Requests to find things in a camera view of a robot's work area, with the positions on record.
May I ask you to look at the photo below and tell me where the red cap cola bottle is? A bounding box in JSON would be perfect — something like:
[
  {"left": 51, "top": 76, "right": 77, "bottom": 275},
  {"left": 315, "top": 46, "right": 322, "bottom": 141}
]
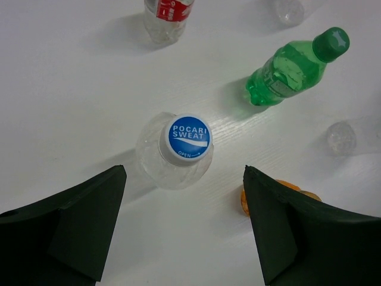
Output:
[{"left": 144, "top": 0, "right": 194, "bottom": 45}]

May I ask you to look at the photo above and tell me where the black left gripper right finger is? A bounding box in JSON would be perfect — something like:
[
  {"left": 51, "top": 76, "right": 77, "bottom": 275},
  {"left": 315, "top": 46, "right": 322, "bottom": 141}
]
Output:
[{"left": 243, "top": 166, "right": 380, "bottom": 285}]

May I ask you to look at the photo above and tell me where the green bottle centre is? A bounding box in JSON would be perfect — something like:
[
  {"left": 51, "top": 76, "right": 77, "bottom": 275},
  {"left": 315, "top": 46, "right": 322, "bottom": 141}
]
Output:
[{"left": 245, "top": 27, "right": 350, "bottom": 106}]

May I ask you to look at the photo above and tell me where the clear bottle blue cap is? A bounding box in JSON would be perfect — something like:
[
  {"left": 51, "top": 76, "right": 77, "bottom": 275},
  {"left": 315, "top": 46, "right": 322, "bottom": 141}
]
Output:
[
  {"left": 135, "top": 112, "right": 214, "bottom": 190},
  {"left": 273, "top": 0, "right": 305, "bottom": 26},
  {"left": 326, "top": 116, "right": 380, "bottom": 157}
]

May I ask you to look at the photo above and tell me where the orange juice bottle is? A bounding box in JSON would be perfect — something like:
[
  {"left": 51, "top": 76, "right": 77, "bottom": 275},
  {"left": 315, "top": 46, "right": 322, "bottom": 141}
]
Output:
[{"left": 239, "top": 178, "right": 323, "bottom": 217}]

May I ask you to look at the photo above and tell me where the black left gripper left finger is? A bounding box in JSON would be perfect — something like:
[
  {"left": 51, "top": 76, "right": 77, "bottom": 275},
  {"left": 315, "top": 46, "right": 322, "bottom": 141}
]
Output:
[{"left": 1, "top": 165, "right": 127, "bottom": 285}]

